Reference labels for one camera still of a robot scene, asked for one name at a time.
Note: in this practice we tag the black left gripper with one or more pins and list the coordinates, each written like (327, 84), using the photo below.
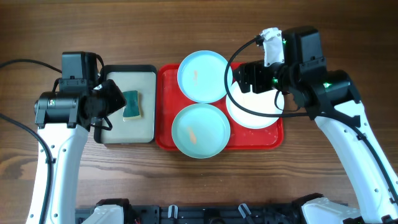
(119, 100)

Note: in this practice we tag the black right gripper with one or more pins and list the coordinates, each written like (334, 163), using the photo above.
(257, 69)

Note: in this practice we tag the white plate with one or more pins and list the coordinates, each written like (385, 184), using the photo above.
(257, 102)

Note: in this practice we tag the green yellow sponge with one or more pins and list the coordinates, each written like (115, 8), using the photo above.
(132, 108)

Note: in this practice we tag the light blue plate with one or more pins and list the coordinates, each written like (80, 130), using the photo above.
(201, 76)

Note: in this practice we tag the light green plate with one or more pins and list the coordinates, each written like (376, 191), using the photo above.
(200, 131)

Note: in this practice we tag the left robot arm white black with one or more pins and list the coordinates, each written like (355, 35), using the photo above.
(63, 133)

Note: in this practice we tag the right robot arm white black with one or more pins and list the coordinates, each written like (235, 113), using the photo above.
(294, 63)

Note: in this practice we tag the black tray with soapy water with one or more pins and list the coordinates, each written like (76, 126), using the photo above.
(142, 78)

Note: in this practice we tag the red plastic tray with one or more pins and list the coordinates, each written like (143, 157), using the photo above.
(170, 101)

